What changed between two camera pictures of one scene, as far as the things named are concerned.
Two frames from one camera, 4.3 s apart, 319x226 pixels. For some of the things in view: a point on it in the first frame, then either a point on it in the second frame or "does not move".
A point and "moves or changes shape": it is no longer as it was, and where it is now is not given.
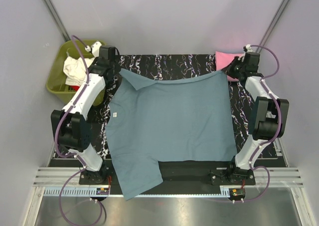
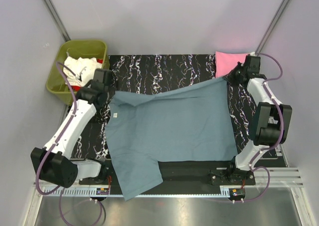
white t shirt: x=75 y=70 does not move
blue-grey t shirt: x=189 y=119 moves or changes shape
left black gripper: x=117 y=68 -> x=112 y=92
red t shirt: x=75 y=87 does not move
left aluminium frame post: x=53 y=11 does not move
